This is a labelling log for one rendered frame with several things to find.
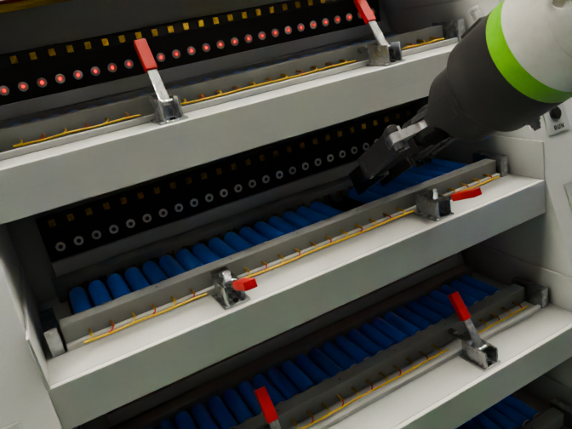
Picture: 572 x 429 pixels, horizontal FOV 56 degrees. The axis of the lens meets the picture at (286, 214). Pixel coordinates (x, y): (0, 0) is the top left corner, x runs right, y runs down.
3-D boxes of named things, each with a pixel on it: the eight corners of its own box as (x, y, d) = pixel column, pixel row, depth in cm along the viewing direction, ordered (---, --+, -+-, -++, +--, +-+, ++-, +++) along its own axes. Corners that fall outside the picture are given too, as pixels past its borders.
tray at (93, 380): (546, 212, 69) (544, 140, 66) (64, 432, 46) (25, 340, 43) (437, 184, 86) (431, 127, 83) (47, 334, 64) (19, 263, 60)
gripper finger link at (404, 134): (460, 122, 51) (423, 132, 48) (423, 146, 55) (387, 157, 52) (448, 100, 51) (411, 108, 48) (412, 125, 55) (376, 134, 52)
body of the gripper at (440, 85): (501, 41, 49) (443, 90, 58) (432, 60, 46) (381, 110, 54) (540, 112, 48) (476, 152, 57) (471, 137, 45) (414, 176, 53)
